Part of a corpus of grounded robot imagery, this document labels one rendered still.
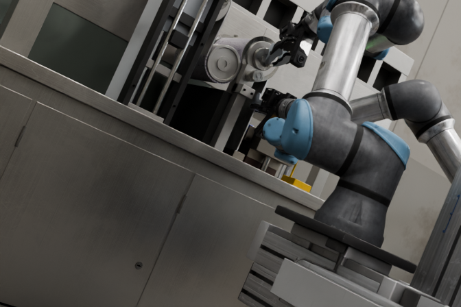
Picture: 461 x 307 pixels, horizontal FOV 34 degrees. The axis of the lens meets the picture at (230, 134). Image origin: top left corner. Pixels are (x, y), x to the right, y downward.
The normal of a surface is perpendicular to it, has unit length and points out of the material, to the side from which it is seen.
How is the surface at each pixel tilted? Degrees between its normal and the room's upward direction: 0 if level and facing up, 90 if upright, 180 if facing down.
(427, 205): 90
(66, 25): 90
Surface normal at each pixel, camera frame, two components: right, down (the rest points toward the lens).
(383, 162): 0.08, -0.05
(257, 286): -0.75, -0.38
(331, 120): 0.27, -0.48
